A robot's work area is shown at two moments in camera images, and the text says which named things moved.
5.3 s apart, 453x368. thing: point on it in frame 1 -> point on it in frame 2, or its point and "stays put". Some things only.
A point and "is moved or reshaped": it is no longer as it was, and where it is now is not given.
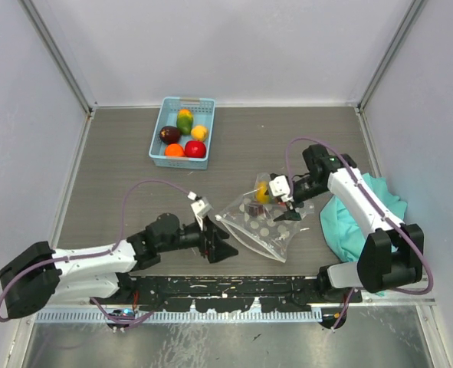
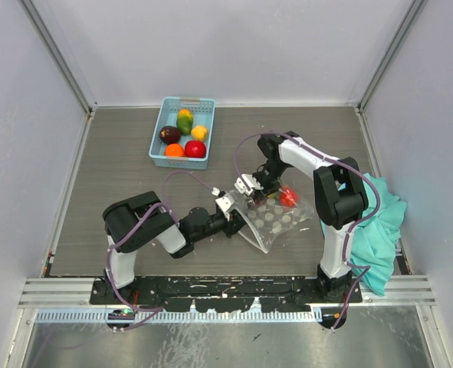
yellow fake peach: (198, 133) stays put
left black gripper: (219, 250) -> (234, 221)
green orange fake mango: (185, 121) stays put
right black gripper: (290, 215) -> (267, 189)
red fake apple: (195, 149) stays put
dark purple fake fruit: (170, 134) stays put
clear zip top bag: (252, 218) is moved or reshaped
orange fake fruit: (174, 150) stays put
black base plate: (287, 294) stays put
